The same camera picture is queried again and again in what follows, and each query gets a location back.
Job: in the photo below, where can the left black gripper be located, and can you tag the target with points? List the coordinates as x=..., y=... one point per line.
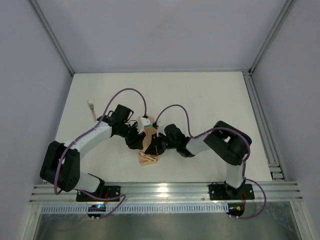
x=135, y=139

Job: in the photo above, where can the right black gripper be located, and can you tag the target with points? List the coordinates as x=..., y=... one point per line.
x=158, y=144

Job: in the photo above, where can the orange cloth napkin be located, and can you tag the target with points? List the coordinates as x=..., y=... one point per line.
x=146, y=159

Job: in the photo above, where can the silver fork pink handle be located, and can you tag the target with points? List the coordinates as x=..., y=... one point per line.
x=92, y=109

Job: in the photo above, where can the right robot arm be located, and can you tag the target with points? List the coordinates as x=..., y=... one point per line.
x=229, y=143

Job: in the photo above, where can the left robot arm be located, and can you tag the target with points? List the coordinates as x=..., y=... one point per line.
x=62, y=162

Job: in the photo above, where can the left black controller board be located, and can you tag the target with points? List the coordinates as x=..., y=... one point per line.
x=95, y=211

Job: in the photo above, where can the black controller board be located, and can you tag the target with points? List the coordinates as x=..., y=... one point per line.
x=95, y=211
x=235, y=210

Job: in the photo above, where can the right black controller board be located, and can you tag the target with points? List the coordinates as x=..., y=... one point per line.
x=235, y=210

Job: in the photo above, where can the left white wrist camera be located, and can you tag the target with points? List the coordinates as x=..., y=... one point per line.
x=143, y=123

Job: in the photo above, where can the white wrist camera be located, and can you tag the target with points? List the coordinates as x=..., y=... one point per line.
x=159, y=127
x=143, y=123

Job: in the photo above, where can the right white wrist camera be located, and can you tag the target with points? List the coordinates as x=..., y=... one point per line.
x=159, y=127

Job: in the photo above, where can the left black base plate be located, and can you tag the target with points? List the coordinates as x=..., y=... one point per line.
x=110, y=192

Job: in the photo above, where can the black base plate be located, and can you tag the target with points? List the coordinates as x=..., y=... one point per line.
x=223, y=191
x=110, y=192

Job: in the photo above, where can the white slotted cable duct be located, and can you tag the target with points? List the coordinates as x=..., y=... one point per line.
x=135, y=208

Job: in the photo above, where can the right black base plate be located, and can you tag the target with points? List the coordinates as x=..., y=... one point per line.
x=223, y=191

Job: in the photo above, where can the right side aluminium rail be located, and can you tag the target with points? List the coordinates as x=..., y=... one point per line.
x=273, y=158

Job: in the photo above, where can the aluminium rail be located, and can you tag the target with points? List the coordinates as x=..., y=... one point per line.
x=273, y=158
x=167, y=192

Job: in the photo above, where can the front aluminium rail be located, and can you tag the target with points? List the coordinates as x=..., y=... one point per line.
x=167, y=192

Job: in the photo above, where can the left frame post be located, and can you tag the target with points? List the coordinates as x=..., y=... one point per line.
x=51, y=35

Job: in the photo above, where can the frame post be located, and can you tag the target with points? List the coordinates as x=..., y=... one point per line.
x=51, y=35
x=272, y=33

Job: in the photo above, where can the right frame post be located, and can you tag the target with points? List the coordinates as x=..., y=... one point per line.
x=272, y=33

